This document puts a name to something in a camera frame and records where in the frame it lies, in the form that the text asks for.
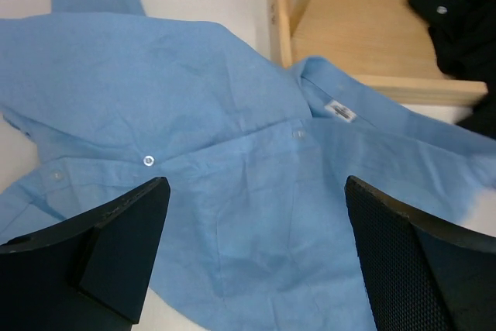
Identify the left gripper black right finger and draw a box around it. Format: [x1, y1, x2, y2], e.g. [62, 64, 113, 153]
[345, 176, 495, 330]

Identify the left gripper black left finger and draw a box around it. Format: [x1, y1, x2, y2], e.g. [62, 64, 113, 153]
[1, 178, 171, 331]

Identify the light blue button shirt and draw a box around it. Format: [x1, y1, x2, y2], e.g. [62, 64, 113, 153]
[1, 0, 495, 330]

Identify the black button shirt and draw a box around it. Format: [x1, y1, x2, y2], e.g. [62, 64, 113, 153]
[408, 0, 495, 139]

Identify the wooden clothes rack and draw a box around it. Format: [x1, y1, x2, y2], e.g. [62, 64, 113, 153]
[267, 0, 487, 106]

